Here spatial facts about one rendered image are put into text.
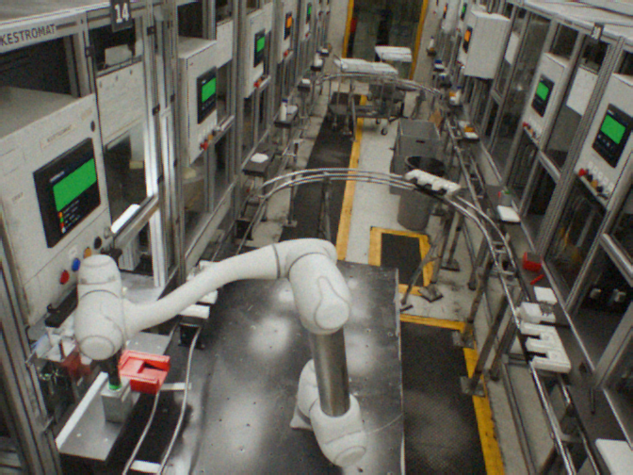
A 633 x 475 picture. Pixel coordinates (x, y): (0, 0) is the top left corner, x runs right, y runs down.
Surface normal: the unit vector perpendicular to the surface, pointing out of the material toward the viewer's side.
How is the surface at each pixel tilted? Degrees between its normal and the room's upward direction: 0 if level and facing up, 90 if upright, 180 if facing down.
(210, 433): 0
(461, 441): 0
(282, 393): 0
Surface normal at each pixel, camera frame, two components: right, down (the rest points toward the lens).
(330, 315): 0.30, 0.43
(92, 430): 0.11, -0.85
